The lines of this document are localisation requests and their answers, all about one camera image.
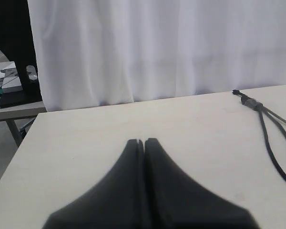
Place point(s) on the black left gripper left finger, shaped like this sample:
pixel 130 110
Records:
pixel 117 201

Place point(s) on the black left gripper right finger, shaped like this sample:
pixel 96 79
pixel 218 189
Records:
pixel 176 201

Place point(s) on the grey side table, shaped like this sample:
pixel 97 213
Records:
pixel 23 111

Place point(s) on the white curtain backdrop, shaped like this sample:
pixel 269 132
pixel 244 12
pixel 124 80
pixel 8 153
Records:
pixel 102 52

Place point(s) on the white boxes on side table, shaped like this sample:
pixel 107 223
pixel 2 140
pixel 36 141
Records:
pixel 9 78

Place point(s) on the black stand on side table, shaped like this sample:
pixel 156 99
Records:
pixel 16 43

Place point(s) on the clear adhesive tape strip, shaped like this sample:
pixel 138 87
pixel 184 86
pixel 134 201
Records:
pixel 251 103

